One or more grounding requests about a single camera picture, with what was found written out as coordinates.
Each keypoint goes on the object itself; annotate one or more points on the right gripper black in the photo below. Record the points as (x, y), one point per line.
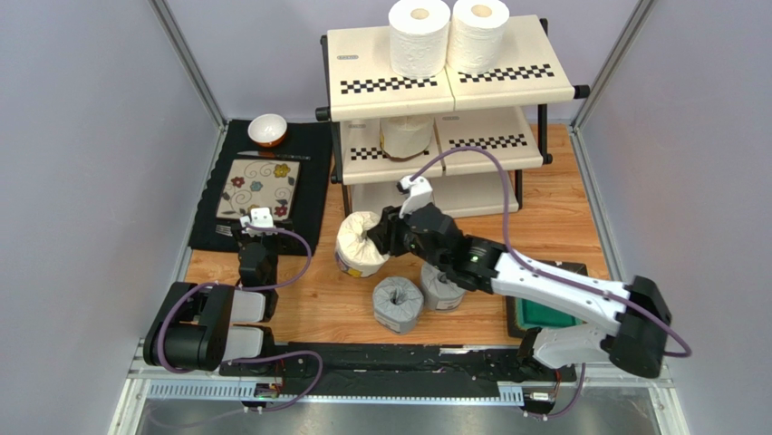
(393, 230)

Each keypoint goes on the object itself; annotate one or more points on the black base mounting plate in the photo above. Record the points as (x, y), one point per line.
(399, 370)

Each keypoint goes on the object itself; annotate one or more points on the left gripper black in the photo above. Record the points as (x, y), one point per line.
(282, 242)

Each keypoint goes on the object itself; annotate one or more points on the beige roll front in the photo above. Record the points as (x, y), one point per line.
(405, 137)

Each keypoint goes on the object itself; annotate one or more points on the grey roll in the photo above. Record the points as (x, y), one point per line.
(397, 304)
(440, 295)

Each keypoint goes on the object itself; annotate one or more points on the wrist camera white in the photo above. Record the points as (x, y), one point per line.
(258, 221)
(418, 192)

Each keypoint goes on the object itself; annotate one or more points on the beige roll back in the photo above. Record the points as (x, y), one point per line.
(355, 254)

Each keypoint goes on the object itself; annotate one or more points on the white paper roll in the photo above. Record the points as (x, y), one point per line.
(419, 34)
(475, 35)

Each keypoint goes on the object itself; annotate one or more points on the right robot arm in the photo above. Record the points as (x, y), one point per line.
(624, 324)

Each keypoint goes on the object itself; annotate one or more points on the floral square plate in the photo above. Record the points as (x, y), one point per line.
(258, 183)

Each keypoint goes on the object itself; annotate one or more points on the white and orange bowl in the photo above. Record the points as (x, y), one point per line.
(268, 130)

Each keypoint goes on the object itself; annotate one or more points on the black cloth placemat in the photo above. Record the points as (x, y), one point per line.
(312, 140)

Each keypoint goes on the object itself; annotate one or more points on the cream checkered three-tier shelf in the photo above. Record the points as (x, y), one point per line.
(480, 121)

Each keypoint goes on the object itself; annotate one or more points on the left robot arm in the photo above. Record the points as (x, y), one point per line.
(198, 327)

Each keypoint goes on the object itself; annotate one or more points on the green square dish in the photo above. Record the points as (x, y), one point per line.
(523, 315)

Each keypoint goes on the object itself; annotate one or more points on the beige roll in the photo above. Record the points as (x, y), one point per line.
(355, 254)
(405, 137)

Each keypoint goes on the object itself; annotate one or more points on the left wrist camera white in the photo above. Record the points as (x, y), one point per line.
(258, 221)

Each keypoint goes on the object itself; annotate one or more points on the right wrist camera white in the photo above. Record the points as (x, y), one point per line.
(418, 192)

